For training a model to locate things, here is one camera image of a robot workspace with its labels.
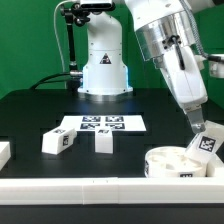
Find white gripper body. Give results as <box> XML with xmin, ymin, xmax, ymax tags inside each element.
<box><xmin>160</xmin><ymin>46</ymin><xmax>208</xmax><ymax>111</ymax></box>

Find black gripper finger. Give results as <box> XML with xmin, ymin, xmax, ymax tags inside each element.
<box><xmin>186</xmin><ymin>107</ymin><xmax>205</xmax><ymax>134</ymax></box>

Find white round stool seat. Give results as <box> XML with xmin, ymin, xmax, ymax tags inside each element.
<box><xmin>144</xmin><ymin>146</ymin><xmax>206</xmax><ymax>178</ymax></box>

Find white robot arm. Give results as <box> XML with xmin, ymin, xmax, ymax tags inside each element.
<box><xmin>80</xmin><ymin>0</ymin><xmax>224</xmax><ymax>133</ymax></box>

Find white marker sheet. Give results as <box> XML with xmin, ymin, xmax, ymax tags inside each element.
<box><xmin>61</xmin><ymin>115</ymin><xmax>146</xmax><ymax>131</ymax></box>

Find white block at left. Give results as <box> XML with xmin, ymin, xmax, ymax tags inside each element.
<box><xmin>0</xmin><ymin>142</ymin><xmax>11</xmax><ymax>171</ymax></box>

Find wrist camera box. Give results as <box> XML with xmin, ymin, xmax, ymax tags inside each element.
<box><xmin>196</xmin><ymin>53</ymin><xmax>224</xmax><ymax>79</ymax></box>

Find white right rail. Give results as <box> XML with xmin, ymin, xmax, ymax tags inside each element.
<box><xmin>207</xmin><ymin>155</ymin><xmax>224</xmax><ymax>178</ymax></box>

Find white rail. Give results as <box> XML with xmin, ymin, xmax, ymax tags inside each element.
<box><xmin>207</xmin><ymin>155</ymin><xmax>224</xmax><ymax>178</ymax></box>
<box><xmin>0</xmin><ymin>178</ymin><xmax>224</xmax><ymax>205</ymax></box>

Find white front rail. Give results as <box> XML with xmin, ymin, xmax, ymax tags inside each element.
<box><xmin>0</xmin><ymin>178</ymin><xmax>224</xmax><ymax>205</ymax></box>

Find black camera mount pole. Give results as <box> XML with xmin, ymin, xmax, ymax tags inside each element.
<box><xmin>60</xmin><ymin>3</ymin><xmax>90</xmax><ymax>92</ymax></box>

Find white cable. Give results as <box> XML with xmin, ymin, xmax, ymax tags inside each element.
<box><xmin>53</xmin><ymin>0</ymin><xmax>74</xmax><ymax>64</ymax></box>

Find black cables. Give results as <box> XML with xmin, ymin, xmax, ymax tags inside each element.
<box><xmin>29</xmin><ymin>73</ymin><xmax>81</xmax><ymax>90</ymax></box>

